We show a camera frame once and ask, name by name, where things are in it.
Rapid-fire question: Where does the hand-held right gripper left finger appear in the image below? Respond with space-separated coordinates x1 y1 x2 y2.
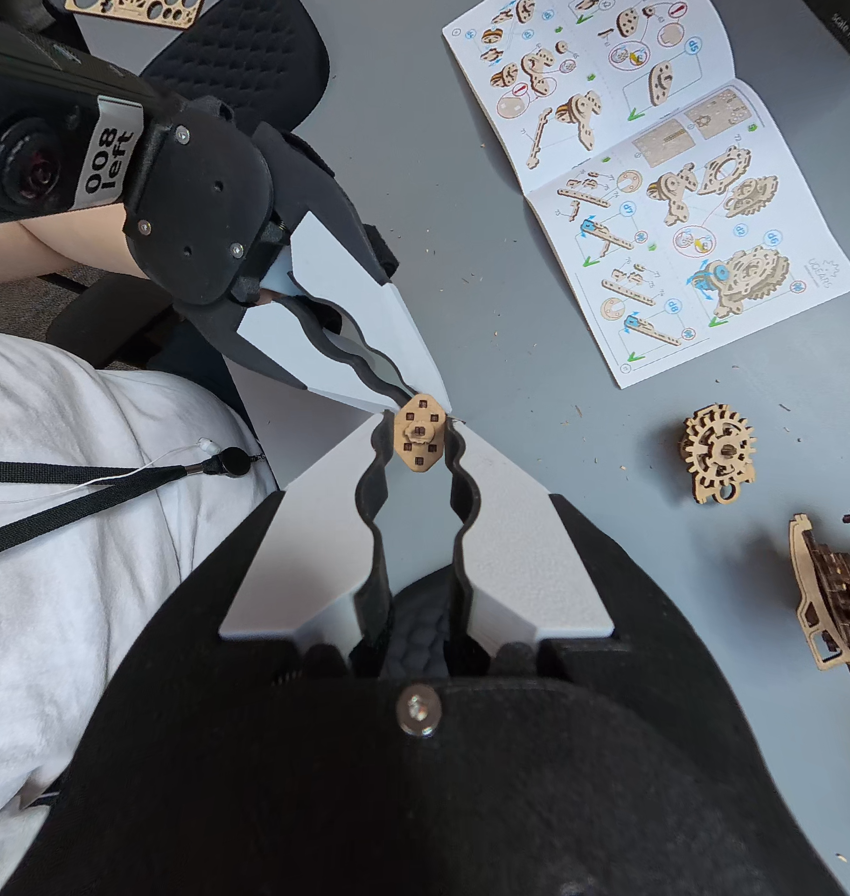
218 412 398 655

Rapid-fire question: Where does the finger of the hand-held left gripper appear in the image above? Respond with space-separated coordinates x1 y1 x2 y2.
285 210 454 415
235 290 406 415

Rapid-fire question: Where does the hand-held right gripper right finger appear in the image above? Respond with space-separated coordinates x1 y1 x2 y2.
447 419 618 658

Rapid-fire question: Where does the small wooden model assembly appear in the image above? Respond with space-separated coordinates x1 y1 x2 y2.
393 393 446 473

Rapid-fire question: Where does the person's left forearm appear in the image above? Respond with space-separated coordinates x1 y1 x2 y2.
15 210 156 281

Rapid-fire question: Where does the grey desk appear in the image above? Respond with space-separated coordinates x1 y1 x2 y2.
75 0 850 896

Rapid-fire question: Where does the black mesh chair pad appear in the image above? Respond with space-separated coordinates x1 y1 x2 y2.
139 0 331 134

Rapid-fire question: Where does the wooden parts sheet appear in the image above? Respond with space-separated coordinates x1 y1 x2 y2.
64 0 207 30

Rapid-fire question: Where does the small wooden gear assembly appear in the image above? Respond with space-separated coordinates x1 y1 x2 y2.
679 404 757 505

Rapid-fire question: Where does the person's white shirt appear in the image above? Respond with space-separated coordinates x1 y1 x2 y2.
0 329 279 834

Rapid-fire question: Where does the open instruction booklet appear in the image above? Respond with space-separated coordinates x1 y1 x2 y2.
442 0 850 389

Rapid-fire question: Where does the white earphone cable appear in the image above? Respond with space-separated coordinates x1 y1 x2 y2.
96 437 219 487

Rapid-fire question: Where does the large wooden model frame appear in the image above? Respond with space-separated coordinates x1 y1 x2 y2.
789 505 850 680

